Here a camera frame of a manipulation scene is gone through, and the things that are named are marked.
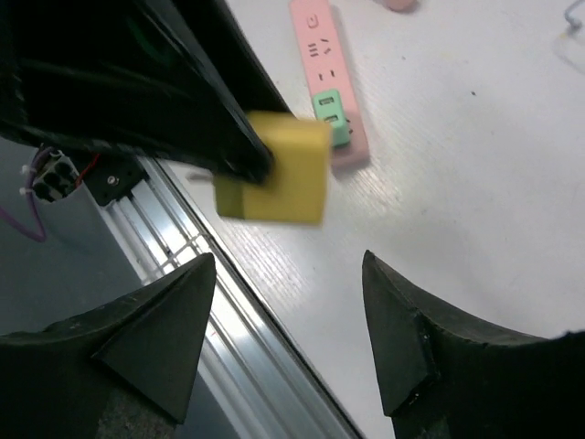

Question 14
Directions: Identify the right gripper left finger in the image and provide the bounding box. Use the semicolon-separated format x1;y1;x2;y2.
1;253;216;438

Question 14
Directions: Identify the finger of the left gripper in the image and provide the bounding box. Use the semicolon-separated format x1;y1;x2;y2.
1;0;288;183

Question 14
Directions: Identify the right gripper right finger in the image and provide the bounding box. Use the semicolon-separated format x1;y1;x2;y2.
362;252;584;438

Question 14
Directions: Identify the pink power strip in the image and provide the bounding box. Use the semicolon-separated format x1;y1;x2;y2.
289;0;369;167

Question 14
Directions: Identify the green charger plug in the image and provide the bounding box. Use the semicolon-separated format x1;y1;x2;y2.
312;89;350;148

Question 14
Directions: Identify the yellow charger plug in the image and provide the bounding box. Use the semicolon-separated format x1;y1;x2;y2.
212;112;332;225

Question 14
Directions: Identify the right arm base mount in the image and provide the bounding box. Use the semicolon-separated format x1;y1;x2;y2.
67;151;146;207

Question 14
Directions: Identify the front aluminium rail frame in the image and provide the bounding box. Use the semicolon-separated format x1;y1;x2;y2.
96;161;357;438

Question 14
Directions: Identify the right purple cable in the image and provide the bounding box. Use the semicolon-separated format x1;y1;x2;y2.
0;145;56;243

